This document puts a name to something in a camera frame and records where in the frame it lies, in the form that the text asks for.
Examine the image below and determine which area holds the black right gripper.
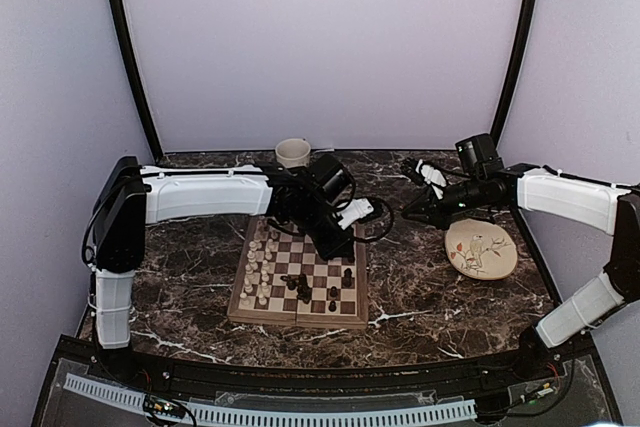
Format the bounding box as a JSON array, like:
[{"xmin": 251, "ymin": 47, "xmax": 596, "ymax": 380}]
[{"xmin": 403, "ymin": 175, "xmax": 486, "ymax": 231}]

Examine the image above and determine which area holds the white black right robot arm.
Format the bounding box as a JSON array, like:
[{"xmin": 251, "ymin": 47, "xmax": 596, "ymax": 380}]
[{"xmin": 402, "ymin": 159, "xmax": 639, "ymax": 381}]

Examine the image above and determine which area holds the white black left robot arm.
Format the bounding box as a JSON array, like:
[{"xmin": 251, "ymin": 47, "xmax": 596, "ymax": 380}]
[{"xmin": 81, "ymin": 155, "xmax": 373, "ymax": 383}]

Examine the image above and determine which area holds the white chess pieces row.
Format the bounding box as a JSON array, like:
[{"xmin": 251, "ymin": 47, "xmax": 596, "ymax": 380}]
[{"xmin": 239, "ymin": 218, "xmax": 279, "ymax": 310}]

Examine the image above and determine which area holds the wooden chess board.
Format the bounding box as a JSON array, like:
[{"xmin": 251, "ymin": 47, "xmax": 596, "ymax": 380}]
[{"xmin": 227, "ymin": 218, "xmax": 368, "ymax": 329}]

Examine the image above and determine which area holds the pile of dark chess pieces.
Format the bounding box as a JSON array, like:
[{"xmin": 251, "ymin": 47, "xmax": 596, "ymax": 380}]
[{"xmin": 280, "ymin": 273, "xmax": 312, "ymax": 304}]

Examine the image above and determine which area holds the ceramic coral pattern mug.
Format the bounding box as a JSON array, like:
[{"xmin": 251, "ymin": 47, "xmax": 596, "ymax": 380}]
[{"xmin": 275, "ymin": 138, "xmax": 311, "ymax": 168}]

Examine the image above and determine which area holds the ceramic bird pattern plate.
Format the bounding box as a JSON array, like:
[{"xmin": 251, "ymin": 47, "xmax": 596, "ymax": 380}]
[{"xmin": 444, "ymin": 219, "xmax": 518, "ymax": 281}]

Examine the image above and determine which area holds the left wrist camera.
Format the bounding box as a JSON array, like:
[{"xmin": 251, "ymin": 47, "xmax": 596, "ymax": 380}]
[{"xmin": 309, "ymin": 154, "xmax": 353, "ymax": 202}]

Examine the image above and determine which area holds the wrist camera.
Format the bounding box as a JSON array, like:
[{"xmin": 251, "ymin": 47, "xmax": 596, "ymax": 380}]
[
  {"xmin": 455, "ymin": 133, "xmax": 504, "ymax": 179},
  {"xmin": 309, "ymin": 154, "xmax": 353, "ymax": 202}
]

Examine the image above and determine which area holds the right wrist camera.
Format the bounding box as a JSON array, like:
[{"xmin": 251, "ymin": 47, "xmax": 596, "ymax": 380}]
[{"xmin": 455, "ymin": 133, "xmax": 504, "ymax": 179}]

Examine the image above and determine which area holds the black front rail base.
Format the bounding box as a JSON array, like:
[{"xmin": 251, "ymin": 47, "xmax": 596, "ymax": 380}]
[{"xmin": 54, "ymin": 331, "xmax": 596, "ymax": 403}]

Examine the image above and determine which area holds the black corner frame post right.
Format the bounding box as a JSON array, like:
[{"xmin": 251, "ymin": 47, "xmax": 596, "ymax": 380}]
[{"xmin": 490, "ymin": 0, "xmax": 536, "ymax": 145}]

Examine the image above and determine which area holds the black corner frame post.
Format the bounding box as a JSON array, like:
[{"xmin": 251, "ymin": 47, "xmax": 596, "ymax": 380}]
[
  {"xmin": 490, "ymin": 0, "xmax": 536, "ymax": 145},
  {"xmin": 108, "ymin": 0, "xmax": 164, "ymax": 162}
]

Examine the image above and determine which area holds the white slotted cable duct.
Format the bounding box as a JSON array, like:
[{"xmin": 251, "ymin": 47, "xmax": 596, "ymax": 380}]
[{"xmin": 62, "ymin": 373, "xmax": 477, "ymax": 426}]

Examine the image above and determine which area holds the black corner frame post left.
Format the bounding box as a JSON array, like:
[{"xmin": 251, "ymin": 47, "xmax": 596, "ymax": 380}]
[{"xmin": 108, "ymin": 0, "xmax": 164, "ymax": 162}]

